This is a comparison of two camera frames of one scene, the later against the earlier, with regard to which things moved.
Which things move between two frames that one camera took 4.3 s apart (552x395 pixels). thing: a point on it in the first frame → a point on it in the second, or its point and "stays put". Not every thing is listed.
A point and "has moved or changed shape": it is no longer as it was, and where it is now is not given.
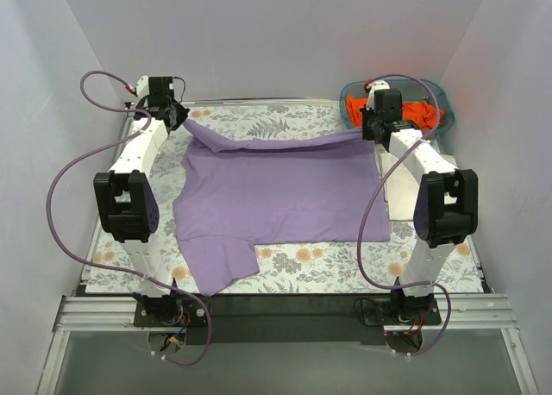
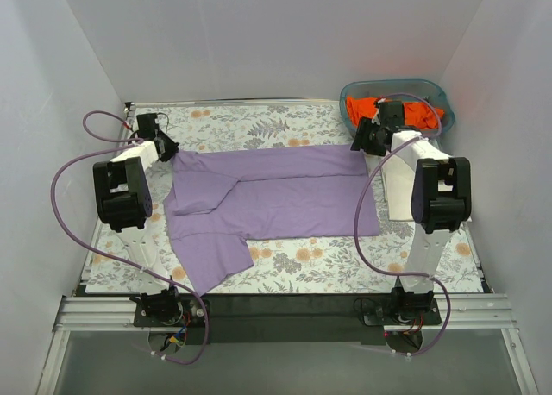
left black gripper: (175, 115) → (168, 146)
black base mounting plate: (284, 318) stays put
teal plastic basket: (427, 107) stays put
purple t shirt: (235, 192) has moved or changed shape
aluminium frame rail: (116, 314) stays put
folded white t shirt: (402, 187) stays put
